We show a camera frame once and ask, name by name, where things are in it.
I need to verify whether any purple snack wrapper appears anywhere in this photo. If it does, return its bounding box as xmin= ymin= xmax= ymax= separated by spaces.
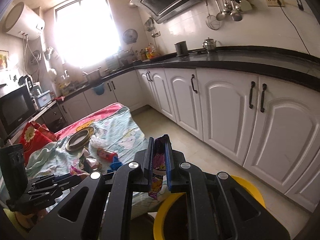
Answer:
xmin=148 ymin=135 xmax=166 ymax=200

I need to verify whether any light blue storage box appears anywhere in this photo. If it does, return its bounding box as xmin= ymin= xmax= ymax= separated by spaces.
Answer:
xmin=34 ymin=90 xmax=52 ymax=108

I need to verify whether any black cylindrical container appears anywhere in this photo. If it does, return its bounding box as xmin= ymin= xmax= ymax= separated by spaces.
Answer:
xmin=175 ymin=41 xmax=189 ymax=57

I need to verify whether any white red snack wrapper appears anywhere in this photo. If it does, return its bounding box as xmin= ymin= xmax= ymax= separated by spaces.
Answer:
xmin=84 ymin=157 xmax=102 ymax=173

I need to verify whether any dark peanut snack wrapper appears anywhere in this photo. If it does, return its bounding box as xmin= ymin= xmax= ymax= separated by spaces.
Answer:
xmin=70 ymin=165 xmax=89 ymax=180

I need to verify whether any black kettle power cable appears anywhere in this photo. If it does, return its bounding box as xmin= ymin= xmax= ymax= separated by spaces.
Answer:
xmin=277 ymin=0 xmax=311 ymax=55

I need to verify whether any small steel teapot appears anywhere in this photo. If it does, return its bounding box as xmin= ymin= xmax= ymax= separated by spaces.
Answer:
xmin=202 ymin=37 xmax=216 ymax=53

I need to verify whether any hanging green spatula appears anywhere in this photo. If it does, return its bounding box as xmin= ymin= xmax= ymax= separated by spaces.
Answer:
xmin=240 ymin=0 xmax=253 ymax=12

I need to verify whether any red candy tube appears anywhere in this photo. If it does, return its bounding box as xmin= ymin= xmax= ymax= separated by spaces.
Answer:
xmin=97 ymin=148 xmax=118 ymax=163

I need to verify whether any hanging wire strainer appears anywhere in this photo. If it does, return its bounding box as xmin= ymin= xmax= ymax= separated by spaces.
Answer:
xmin=204 ymin=0 xmax=221 ymax=30

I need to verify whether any blue plastic bag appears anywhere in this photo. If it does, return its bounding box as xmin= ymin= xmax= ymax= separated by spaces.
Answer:
xmin=107 ymin=156 xmax=123 ymax=173

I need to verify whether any hanging steel ladle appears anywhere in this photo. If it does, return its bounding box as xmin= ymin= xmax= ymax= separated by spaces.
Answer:
xmin=214 ymin=0 xmax=226 ymax=21

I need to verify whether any blue hanging basin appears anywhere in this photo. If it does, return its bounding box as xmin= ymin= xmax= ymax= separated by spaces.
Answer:
xmin=92 ymin=83 xmax=105 ymax=95

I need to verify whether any steel cooking pot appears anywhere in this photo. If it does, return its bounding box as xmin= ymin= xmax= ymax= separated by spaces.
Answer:
xmin=82 ymin=67 xmax=101 ymax=85

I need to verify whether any yellow rimmed black trash bin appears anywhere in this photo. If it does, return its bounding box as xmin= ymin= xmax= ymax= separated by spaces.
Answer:
xmin=152 ymin=174 xmax=266 ymax=240

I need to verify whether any white water heater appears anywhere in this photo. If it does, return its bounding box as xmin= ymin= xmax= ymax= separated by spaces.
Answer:
xmin=2 ymin=2 xmax=45 ymax=41

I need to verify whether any wall ventilation fan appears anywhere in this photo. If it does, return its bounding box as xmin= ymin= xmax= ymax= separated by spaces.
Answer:
xmin=122 ymin=29 xmax=138 ymax=44

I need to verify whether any red floral pillow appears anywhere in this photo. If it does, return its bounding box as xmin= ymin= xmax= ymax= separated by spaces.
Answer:
xmin=20 ymin=121 xmax=57 ymax=165

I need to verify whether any wall power socket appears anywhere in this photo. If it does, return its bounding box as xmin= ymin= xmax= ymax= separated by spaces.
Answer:
xmin=265 ymin=0 xmax=285 ymax=7

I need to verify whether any black microwave oven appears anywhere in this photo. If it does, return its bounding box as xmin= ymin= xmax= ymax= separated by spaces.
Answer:
xmin=1 ymin=85 xmax=36 ymax=140

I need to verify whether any round metal plate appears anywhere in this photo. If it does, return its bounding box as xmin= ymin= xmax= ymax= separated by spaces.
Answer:
xmin=65 ymin=126 xmax=95 ymax=152

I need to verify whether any green dark snack wrapper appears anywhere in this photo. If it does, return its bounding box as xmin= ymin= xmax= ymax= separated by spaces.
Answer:
xmin=78 ymin=146 xmax=89 ymax=170

